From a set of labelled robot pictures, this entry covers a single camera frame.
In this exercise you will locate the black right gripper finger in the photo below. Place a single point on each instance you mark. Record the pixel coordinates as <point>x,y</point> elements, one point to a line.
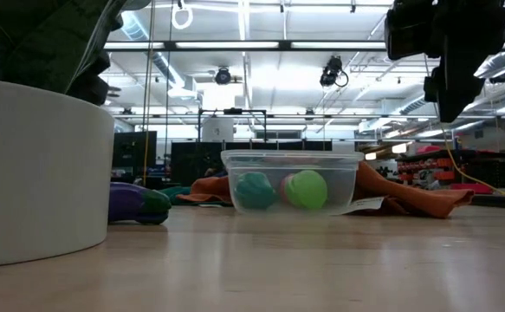
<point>457,86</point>
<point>430,84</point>

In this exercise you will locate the lime green toy lettuce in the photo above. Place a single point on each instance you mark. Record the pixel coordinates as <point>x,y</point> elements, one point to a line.
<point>308,189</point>

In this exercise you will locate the clear plastic tupperware container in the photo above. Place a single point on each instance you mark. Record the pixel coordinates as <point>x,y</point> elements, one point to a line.
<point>293,186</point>

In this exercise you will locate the red toy tomato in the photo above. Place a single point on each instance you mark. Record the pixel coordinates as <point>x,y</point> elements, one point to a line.
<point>283,188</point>

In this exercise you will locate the dark green toy vegetable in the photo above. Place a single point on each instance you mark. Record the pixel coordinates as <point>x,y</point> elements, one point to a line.
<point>254,190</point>

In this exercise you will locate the purple toy eggplant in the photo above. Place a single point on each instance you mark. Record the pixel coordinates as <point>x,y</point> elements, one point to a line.
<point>135,203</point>

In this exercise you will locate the black storage shelf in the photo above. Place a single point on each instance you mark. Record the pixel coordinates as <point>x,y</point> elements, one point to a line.
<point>486,167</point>

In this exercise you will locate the orange cloth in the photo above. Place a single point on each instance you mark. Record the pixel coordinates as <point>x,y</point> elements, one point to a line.
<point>408,195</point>

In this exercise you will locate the white cloth label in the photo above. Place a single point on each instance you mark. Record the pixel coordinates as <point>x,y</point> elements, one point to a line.
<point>364,204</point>

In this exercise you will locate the black partition panel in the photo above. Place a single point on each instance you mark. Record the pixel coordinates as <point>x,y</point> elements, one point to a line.
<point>191,160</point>

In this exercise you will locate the black overhead rig bar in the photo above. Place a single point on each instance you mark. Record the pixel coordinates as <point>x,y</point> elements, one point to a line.
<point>170,45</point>

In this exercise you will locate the teal green cloth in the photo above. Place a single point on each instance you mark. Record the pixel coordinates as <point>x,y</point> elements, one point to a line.
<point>174,193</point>

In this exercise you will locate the black computer tower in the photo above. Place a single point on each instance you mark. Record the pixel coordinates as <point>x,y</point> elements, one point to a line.
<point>133,151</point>

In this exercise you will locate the white plant pot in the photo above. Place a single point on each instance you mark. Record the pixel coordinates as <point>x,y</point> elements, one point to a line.
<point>40,173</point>

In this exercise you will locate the black overhead camera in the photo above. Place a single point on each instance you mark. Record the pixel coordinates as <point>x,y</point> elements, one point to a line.
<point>332,71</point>

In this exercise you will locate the round black ceiling camera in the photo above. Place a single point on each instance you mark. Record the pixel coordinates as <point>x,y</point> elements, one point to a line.
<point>223,76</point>

